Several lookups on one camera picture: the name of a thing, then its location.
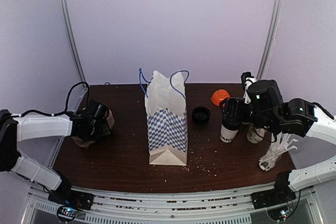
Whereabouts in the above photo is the cardboard cup carrier stack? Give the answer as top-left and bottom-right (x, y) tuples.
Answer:
(71, 109), (115, 148)

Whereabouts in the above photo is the white paper coffee cup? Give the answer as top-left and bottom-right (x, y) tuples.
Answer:
(220, 123), (240, 143)

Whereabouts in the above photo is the blue checkered paper bag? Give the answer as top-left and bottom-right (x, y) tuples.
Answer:
(139, 68), (190, 166)

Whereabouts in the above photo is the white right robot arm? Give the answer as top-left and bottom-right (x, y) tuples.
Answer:
(219, 72), (335, 171)

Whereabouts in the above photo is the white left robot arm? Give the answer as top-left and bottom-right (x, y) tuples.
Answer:
(1, 100), (114, 205)

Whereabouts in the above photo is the ceramic mug with coral print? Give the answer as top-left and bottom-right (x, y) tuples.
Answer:
(247, 124), (266, 144)

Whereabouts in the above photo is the orange plastic bowl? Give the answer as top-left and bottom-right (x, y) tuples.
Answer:
(211, 89), (230, 106)

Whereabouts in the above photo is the black cup lid stack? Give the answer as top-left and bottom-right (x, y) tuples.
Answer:
(192, 106), (211, 124)

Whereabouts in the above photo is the right aluminium frame post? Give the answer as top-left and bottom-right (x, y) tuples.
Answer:
(257, 0), (284, 80)

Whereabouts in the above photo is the aluminium frame post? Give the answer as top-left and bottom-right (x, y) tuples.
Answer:
(54, 0), (89, 90)
(257, 0), (284, 80)

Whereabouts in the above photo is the metal front rail base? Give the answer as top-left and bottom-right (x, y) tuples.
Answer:
(26, 178), (323, 224)

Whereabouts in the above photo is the left aluminium frame post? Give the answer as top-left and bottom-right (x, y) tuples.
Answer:
(54, 0), (89, 90)

